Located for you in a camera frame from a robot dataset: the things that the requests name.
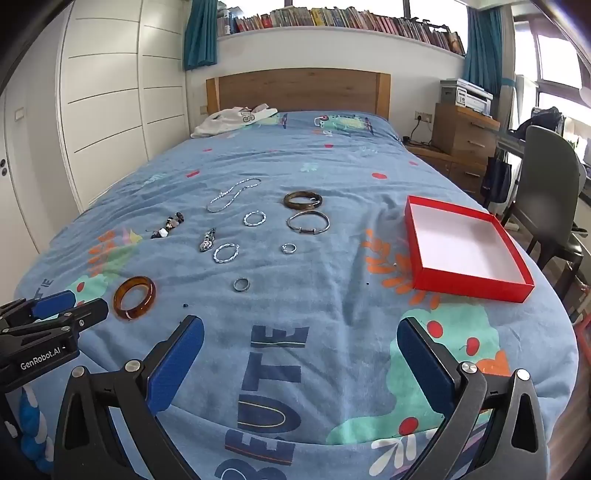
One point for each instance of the wooden drawer chest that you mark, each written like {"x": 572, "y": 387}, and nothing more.
{"x": 461, "y": 131}

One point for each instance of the amber translucent bangle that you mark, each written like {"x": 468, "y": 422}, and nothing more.
{"x": 118, "y": 302}

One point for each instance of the white wardrobe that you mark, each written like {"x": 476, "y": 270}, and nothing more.
{"x": 115, "y": 92}

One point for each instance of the red cardboard box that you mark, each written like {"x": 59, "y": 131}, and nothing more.
{"x": 461, "y": 249}

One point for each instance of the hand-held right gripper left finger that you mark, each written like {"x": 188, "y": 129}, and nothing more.
{"x": 178, "y": 364}

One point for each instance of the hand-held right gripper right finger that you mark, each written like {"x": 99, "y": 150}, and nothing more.
{"x": 425, "y": 364}

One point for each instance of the wooden headboard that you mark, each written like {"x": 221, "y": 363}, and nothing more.
{"x": 300, "y": 90}

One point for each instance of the row of books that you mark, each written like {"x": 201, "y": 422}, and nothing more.
{"x": 346, "y": 18}

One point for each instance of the black backpack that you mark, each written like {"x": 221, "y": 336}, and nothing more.
{"x": 545, "y": 120}

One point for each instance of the dark brown bangle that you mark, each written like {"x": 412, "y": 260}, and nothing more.
{"x": 286, "y": 201}

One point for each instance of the white garment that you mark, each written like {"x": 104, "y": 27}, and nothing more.
{"x": 221, "y": 121}

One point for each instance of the wooden nightstand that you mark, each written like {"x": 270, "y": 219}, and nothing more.
{"x": 457, "y": 170}

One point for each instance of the blue printed blanket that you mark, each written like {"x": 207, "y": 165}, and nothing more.
{"x": 323, "y": 152}

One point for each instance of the twisted silver hoop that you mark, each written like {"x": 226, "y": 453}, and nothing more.
{"x": 215, "y": 254}
{"x": 245, "y": 219}

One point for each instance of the wall socket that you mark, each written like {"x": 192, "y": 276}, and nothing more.
{"x": 423, "y": 116}

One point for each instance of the dark blue tote bag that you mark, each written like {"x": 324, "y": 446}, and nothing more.
{"x": 496, "y": 177}

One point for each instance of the grey chair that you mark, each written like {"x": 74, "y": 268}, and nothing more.
{"x": 547, "y": 170}

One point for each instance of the person's left hand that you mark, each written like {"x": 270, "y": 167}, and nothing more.
{"x": 33, "y": 415}

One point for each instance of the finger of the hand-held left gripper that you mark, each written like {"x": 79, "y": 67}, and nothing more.
{"x": 85, "y": 314}
{"x": 53, "y": 303}

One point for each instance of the teal curtain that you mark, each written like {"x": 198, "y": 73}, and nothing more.
{"x": 201, "y": 32}
{"x": 482, "y": 50}

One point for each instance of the white printer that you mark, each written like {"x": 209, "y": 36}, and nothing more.
{"x": 466, "y": 94}

